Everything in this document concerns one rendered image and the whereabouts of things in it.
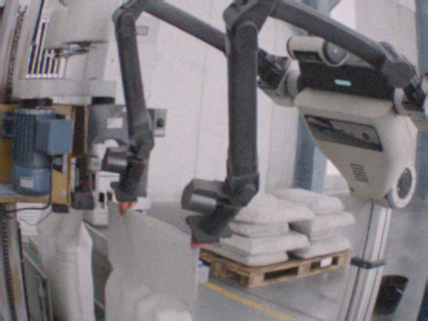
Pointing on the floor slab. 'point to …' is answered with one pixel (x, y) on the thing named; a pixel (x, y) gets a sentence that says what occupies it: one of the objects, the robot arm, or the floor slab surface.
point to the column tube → (12, 104)
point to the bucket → (390, 293)
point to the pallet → (253, 275)
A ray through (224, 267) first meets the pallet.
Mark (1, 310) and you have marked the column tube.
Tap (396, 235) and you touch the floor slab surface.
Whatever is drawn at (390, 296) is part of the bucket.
